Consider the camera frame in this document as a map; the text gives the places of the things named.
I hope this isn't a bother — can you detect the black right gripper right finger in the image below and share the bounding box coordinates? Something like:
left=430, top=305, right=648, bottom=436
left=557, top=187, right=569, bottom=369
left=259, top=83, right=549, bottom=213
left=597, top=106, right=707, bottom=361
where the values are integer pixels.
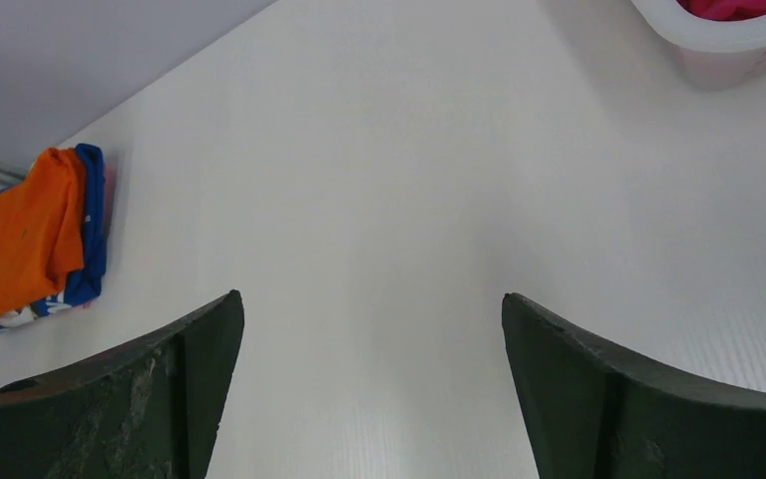
left=502, top=293, right=766, bottom=478

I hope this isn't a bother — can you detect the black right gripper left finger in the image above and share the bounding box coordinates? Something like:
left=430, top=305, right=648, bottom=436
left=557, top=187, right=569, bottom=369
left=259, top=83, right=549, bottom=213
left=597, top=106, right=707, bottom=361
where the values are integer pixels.
left=0, top=291, right=244, bottom=478

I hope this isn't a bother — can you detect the pink t-shirt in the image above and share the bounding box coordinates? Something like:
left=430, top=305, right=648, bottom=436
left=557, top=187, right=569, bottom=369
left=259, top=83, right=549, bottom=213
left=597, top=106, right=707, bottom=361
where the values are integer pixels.
left=677, top=0, right=766, bottom=22

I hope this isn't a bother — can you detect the folded blue patterned t-shirt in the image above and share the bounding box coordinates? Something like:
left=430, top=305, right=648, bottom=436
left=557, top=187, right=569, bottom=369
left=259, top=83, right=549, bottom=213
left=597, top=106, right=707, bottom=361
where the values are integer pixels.
left=0, top=143, right=108, bottom=333

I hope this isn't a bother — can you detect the folded orange t-shirt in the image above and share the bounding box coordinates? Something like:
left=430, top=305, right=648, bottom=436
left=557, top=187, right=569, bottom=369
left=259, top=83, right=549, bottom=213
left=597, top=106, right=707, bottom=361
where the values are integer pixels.
left=0, top=148, right=87, bottom=315

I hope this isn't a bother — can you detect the white plastic laundry basket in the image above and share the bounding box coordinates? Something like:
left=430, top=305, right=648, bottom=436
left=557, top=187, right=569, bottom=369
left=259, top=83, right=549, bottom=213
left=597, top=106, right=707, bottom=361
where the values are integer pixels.
left=631, top=0, right=766, bottom=90

